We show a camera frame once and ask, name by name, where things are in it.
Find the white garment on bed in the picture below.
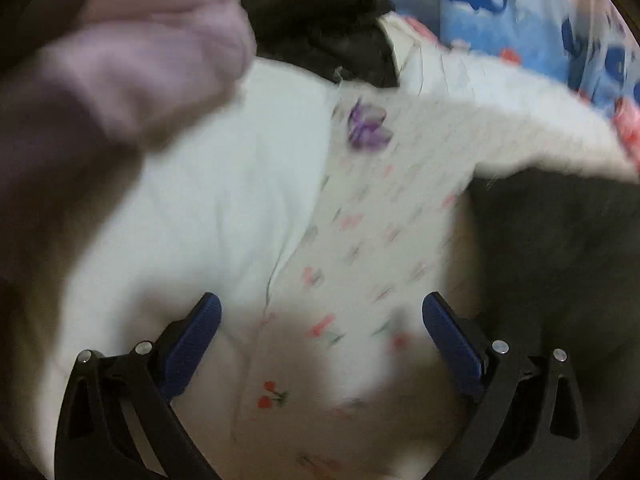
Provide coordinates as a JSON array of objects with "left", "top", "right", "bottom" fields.
[{"left": 21, "top": 60, "right": 337, "bottom": 474}]

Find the pink patterned cloth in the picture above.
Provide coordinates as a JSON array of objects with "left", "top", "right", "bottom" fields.
[{"left": 574, "top": 89, "right": 640, "bottom": 172}]

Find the lavender puffer garment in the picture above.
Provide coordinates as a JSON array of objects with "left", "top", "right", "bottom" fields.
[{"left": 1, "top": 0, "right": 256, "bottom": 283}]

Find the blue whale print quilt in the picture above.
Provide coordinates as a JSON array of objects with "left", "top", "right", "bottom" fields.
[{"left": 390, "top": 0, "right": 639, "bottom": 116}]

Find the large black puffer jacket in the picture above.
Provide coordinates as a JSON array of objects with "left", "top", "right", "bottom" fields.
[{"left": 465, "top": 168, "right": 639, "bottom": 479}]

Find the small black jacket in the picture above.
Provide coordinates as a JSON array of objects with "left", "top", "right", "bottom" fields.
[{"left": 241, "top": 0, "right": 398, "bottom": 89}]

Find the purple butterfly hair clip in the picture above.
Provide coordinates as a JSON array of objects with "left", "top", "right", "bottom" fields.
[{"left": 347, "top": 100, "right": 393, "bottom": 152}]

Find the white cherry print bedsheet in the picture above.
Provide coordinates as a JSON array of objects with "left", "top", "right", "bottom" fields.
[{"left": 235, "top": 13, "right": 634, "bottom": 479}]

